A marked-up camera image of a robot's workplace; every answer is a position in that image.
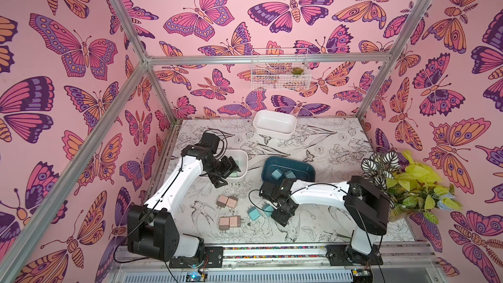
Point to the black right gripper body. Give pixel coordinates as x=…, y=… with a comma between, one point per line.
x=278, y=207

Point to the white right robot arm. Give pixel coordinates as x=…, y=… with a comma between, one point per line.
x=367, y=205

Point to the white storage box front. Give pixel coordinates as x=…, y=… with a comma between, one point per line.
x=241, y=159

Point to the aluminium frame top bar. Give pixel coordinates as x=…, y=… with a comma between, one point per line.
x=217, y=60

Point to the white wire wall basket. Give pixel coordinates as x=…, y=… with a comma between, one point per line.
x=277, y=76

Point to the aluminium frame post left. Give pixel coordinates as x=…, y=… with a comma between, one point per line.
x=133, y=45

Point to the small green succulent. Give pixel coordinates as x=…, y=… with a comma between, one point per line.
x=297, y=71

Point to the pink plug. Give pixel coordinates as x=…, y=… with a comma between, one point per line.
x=234, y=221
x=224, y=223
x=231, y=202
x=221, y=201

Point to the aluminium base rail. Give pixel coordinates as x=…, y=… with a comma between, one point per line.
x=320, y=262

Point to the dark teal storage box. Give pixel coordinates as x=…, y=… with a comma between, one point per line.
x=303, y=170

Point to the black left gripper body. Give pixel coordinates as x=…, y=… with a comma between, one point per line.
x=221, y=169

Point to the aluminium frame left beam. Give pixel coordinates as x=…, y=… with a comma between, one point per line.
x=33, y=232

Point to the white storage box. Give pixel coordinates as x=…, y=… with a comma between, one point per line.
x=241, y=159
x=274, y=124

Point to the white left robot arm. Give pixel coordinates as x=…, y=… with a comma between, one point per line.
x=151, y=228

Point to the potted green plant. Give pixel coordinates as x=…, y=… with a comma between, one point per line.
x=413, y=187

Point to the blue plug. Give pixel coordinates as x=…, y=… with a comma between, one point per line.
x=277, y=174
x=254, y=214
x=268, y=210
x=290, y=175

